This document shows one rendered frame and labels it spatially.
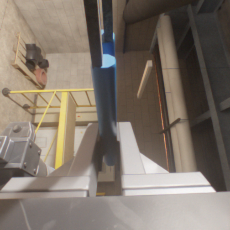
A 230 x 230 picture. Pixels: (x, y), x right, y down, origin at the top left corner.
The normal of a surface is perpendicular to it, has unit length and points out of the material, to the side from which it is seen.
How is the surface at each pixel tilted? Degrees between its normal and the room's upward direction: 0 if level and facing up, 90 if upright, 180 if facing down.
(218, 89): 90
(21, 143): 90
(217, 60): 90
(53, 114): 90
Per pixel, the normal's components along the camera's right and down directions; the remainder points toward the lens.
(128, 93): 0.00, -0.30
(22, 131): -0.01, -0.55
